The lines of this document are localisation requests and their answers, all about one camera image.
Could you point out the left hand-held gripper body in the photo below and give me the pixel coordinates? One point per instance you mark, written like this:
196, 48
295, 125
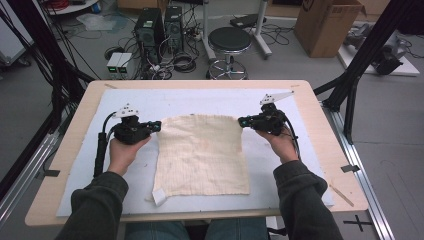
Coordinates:
130, 131

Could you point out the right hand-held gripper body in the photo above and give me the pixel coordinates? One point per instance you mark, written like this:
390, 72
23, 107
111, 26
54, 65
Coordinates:
270, 121

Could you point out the cream cloth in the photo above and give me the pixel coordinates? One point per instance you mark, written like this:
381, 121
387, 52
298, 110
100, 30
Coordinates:
203, 156

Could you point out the person's left hand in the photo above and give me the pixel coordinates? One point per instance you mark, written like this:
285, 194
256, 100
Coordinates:
121, 156

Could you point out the person's right hand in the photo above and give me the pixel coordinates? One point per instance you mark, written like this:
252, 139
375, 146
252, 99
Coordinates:
283, 146

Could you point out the white foam mat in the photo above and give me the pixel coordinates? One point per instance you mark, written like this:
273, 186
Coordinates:
200, 100

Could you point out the white power supply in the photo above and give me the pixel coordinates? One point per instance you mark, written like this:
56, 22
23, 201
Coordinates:
112, 63
125, 65

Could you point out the wooden table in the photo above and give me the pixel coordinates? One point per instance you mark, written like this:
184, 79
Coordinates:
336, 140

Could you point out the black round stool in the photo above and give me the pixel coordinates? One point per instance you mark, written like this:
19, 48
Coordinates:
230, 39

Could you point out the black tape piece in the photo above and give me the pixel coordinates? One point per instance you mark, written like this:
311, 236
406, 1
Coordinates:
350, 168
51, 173

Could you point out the white metal stand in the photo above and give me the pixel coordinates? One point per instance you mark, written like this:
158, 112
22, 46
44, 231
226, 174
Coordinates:
258, 30

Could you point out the black computer tower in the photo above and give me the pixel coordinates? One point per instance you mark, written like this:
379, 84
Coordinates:
148, 31
174, 28

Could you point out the black flat case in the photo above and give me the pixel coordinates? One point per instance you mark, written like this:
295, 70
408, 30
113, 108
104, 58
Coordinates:
246, 20

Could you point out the person's left leg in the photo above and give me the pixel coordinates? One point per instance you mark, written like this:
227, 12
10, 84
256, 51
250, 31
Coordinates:
156, 231

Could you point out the person's leg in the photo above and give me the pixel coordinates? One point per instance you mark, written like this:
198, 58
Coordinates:
236, 230
156, 231

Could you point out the wooden stick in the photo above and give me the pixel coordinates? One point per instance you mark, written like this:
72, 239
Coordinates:
341, 195

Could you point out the person's right leg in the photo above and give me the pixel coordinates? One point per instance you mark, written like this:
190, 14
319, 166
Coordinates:
236, 230

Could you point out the cardboard box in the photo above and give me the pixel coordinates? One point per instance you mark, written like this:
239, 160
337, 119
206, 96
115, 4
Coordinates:
325, 30

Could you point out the clear plastic sheet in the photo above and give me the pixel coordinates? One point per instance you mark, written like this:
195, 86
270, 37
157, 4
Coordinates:
98, 21

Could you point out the grey robot device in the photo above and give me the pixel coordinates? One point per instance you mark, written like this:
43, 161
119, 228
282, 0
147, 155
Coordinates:
386, 56

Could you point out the round white table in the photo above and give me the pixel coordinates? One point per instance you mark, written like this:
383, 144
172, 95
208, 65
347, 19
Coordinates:
71, 7

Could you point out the white panel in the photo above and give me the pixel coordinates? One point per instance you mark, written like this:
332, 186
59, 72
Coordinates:
11, 43

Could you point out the white base board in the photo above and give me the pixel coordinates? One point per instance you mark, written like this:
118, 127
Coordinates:
408, 68

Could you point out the aluminium rail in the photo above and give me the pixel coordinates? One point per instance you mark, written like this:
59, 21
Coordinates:
23, 180
360, 173

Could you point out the black metal frame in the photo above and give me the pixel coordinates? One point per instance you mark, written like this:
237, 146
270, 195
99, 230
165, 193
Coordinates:
36, 36
363, 56

